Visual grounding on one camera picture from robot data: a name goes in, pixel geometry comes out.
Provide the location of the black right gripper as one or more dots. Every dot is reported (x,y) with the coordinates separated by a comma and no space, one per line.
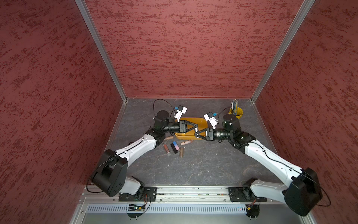
(209,134)

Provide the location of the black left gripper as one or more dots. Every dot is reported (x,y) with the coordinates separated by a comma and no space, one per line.
(183,126)

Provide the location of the gold lipstick tube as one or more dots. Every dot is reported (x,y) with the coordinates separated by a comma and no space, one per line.
(181,152)

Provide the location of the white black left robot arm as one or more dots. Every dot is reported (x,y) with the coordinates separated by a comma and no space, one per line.
(110,175)

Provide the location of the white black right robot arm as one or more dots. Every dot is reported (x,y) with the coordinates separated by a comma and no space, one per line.
(299,189)

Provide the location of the yellow plastic storage tray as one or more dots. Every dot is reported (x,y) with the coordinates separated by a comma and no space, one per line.
(202,124)

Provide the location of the blue pink gradient lipstick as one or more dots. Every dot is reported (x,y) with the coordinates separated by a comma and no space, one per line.
(176,146)

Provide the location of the black lipstick beside gradient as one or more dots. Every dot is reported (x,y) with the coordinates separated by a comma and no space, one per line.
(174,148)

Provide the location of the pink nude lip gloss tube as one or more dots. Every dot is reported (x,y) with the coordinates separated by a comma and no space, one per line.
(186,142)

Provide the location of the brown clear lip gloss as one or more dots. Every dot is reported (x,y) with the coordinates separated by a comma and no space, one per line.
(166,148)

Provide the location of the pens in cup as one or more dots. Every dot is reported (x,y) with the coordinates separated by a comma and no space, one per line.
(234,105)

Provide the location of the yellow pen cup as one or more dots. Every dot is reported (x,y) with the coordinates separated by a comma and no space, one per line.
(238,112)

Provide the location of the vented metal panel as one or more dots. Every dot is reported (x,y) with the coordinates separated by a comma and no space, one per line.
(169,209)

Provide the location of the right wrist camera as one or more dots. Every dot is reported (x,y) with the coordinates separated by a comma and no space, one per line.
(211,118)

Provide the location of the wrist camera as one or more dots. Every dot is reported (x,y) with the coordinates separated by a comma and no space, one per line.
(211,118)
(179,111)

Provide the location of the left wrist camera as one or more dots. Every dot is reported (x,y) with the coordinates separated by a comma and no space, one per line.
(179,111)

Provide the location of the aluminium front rail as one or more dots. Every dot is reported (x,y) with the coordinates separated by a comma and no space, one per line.
(197,194)

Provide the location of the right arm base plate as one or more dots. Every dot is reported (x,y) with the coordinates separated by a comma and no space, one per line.
(245,195)

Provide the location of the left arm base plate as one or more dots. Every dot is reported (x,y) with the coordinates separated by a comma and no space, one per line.
(146,193)

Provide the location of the aluminium corner post right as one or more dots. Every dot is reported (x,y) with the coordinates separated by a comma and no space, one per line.
(290,34)

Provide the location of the aluminium corner post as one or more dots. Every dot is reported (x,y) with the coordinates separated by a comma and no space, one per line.
(85,13)
(290,34)

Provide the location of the aluminium corner post left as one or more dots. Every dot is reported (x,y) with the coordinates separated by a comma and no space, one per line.
(85,13)

